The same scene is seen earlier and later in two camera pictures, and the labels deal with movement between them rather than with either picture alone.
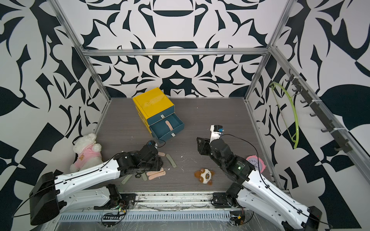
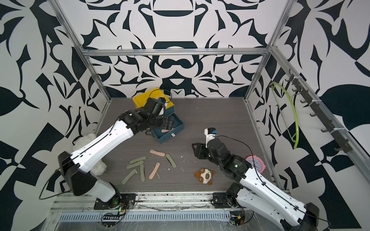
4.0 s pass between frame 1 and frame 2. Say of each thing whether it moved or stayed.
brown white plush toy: stayed
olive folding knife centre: stayed
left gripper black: moved
